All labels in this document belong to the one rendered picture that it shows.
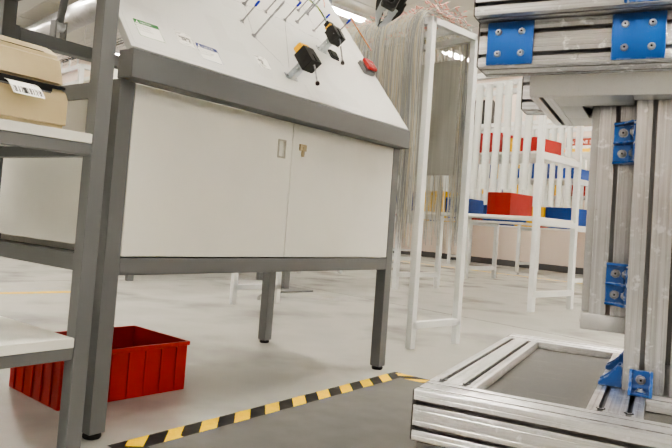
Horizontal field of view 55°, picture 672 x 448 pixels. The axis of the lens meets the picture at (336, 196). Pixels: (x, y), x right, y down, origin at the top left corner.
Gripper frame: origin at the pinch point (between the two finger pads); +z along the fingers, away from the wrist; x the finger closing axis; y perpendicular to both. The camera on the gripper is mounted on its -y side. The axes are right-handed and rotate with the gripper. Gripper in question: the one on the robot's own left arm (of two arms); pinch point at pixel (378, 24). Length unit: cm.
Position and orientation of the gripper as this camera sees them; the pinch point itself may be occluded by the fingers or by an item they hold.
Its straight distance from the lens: 215.1
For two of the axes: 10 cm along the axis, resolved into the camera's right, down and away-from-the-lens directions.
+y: 3.5, -5.8, 7.3
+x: -8.4, -5.4, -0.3
